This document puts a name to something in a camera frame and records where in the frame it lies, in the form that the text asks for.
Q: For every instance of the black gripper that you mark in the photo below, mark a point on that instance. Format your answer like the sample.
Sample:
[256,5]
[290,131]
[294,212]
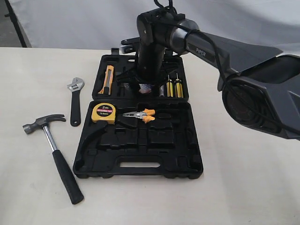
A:
[148,68]

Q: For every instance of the black electrical tape roll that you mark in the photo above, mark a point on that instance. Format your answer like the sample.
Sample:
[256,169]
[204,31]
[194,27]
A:
[145,88]

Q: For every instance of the black plastic tool case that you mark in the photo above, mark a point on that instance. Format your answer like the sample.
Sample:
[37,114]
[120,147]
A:
[167,146]

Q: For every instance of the adjustable wrench black handle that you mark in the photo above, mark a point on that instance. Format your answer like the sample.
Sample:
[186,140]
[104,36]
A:
[75,113]

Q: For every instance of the claw hammer black grip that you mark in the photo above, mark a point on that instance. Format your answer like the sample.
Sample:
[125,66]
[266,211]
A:
[62,166]

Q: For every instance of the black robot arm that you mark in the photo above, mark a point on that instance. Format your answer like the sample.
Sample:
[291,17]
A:
[260,85]

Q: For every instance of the clear voltage tester screwdriver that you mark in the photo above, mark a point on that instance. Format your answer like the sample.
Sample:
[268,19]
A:
[162,91]

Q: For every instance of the yellow black screwdriver left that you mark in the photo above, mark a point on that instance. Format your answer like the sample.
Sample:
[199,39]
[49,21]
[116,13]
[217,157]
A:
[169,87]

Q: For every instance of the yellow black screwdriver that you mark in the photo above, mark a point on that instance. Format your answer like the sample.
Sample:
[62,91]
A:
[178,87]
[169,87]

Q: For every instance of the yellow black screwdriver right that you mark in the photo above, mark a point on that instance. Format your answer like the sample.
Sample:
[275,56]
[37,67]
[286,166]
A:
[178,87]

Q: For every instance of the orange utility knife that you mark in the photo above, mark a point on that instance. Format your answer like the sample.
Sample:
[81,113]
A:
[107,85]

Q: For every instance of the yellow measuring tape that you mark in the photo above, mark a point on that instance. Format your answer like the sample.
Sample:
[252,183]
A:
[104,112]

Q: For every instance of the black stand pole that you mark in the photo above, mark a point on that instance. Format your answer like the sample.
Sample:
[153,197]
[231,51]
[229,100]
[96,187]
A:
[13,18]

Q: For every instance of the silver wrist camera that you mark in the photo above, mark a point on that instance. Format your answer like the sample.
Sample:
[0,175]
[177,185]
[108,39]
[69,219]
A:
[130,45]

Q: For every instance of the pliers with orange handles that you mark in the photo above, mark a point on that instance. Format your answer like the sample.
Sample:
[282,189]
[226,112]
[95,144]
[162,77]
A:
[146,115]

